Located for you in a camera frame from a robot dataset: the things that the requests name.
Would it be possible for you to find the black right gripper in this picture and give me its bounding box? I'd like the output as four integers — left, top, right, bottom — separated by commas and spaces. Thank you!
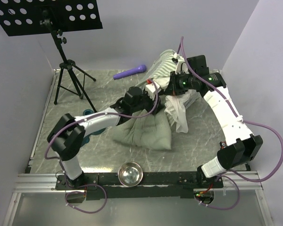
165, 70, 196, 97

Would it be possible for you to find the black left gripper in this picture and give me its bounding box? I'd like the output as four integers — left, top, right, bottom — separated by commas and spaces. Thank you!
131, 90, 164, 115

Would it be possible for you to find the grey checked cushion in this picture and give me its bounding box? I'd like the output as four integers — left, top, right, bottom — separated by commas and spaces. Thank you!
111, 110, 172, 150

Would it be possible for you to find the stainless steel bowl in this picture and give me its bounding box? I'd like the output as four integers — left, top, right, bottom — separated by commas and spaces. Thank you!
117, 162, 143, 187

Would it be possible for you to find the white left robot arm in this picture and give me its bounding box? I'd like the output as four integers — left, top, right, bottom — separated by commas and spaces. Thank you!
47, 82, 161, 189

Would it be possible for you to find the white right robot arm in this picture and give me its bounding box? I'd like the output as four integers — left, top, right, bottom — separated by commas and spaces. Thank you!
164, 53, 263, 188

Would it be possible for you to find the teal double pet feeder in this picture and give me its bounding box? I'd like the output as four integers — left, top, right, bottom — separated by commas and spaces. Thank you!
81, 108, 104, 144

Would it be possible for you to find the purple plastic microphone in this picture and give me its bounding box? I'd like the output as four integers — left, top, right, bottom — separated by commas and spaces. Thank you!
113, 65, 147, 80

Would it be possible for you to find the red owl number tag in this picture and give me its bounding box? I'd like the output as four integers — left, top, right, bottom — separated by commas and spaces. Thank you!
219, 141, 227, 149

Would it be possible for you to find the black perforated music stand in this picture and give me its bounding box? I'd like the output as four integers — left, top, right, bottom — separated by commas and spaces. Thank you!
0, 0, 103, 104

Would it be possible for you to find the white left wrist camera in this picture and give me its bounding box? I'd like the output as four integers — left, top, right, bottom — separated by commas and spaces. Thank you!
145, 79, 161, 100

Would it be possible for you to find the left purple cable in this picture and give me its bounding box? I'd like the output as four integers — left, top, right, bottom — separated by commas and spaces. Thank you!
44, 82, 161, 214

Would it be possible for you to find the purple cable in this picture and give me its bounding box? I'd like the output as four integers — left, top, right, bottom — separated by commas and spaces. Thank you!
176, 36, 283, 210
44, 82, 161, 214

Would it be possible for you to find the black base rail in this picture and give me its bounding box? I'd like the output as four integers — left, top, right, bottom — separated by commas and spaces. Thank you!
55, 171, 225, 201

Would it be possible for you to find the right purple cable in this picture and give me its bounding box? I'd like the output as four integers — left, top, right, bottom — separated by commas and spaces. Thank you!
176, 36, 283, 210

